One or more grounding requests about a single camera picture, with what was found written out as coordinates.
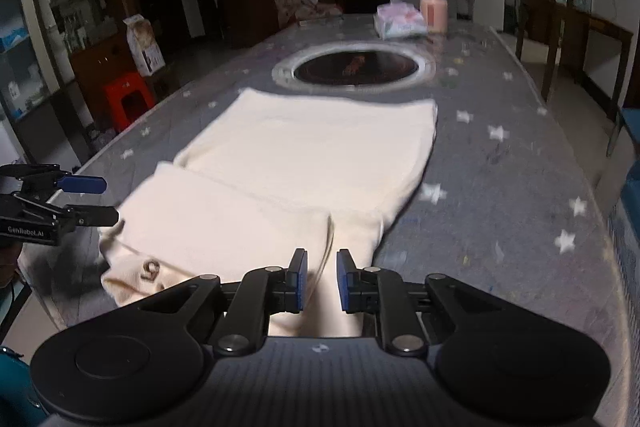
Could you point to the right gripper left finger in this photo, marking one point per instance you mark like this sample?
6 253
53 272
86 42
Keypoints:
249 304

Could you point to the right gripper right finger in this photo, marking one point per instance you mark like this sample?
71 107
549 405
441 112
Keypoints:
393 303

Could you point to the red plastic stool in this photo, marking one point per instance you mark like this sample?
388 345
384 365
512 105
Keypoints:
128 97

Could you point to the cream knit sweater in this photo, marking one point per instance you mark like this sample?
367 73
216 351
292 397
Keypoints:
270 175

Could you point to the dark display shelf cabinet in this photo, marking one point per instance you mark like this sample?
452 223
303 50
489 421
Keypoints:
56 56

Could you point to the pink tissue pack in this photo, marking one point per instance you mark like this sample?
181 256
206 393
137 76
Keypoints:
398 19

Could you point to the round induction cooktop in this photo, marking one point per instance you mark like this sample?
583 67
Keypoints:
355 66

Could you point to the polka dot play tent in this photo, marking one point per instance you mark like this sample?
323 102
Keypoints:
294 11

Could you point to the white paper milk carton box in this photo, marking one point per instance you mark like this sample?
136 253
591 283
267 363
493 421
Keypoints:
143 46

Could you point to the dark wooden side table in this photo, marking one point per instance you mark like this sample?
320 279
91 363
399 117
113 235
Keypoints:
568 34

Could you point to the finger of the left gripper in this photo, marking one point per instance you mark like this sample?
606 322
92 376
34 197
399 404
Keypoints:
82 184
91 216

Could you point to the pink thermos bottle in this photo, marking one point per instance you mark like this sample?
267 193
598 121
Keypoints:
435 14

